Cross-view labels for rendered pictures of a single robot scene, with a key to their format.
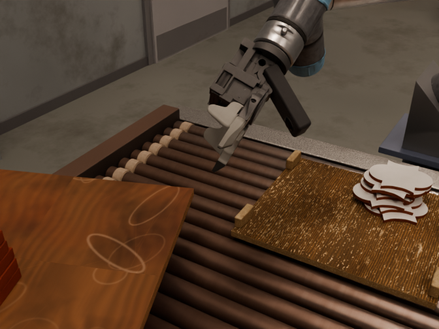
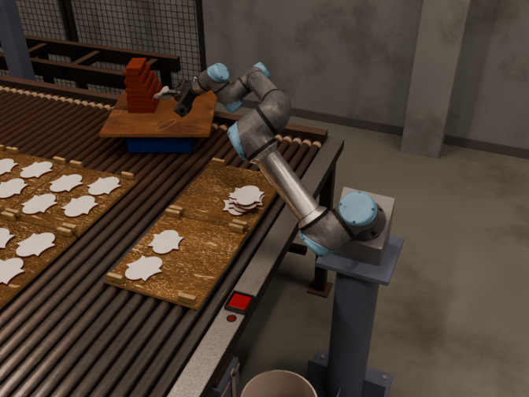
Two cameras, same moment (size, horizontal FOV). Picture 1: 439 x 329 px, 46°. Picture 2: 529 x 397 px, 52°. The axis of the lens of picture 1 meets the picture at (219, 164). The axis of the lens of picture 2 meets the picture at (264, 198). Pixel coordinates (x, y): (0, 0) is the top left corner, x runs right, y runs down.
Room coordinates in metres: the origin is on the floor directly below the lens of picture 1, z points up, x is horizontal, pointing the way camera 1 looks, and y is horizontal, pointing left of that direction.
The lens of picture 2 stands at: (0.75, -2.16, 2.18)
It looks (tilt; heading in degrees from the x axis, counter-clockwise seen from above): 34 degrees down; 81
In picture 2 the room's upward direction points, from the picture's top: straight up
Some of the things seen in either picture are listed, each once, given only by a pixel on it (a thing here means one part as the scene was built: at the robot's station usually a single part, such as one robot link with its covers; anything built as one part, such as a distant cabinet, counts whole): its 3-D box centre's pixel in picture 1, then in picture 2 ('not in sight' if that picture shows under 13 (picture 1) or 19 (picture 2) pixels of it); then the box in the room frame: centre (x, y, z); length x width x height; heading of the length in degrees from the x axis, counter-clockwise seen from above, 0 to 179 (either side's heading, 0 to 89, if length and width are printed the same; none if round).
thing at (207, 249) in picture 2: not in sight; (179, 256); (0.68, -0.65, 0.93); 0.41 x 0.35 x 0.02; 60
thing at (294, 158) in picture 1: (293, 159); not in sight; (1.10, -0.19, 0.95); 0.06 x 0.02 x 0.03; 150
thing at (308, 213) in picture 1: (352, 218); (228, 194); (0.89, -0.29, 0.93); 0.41 x 0.35 x 0.02; 60
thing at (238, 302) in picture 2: not in sight; (239, 302); (0.86, -0.90, 0.92); 0.06 x 0.06 x 0.01; 60
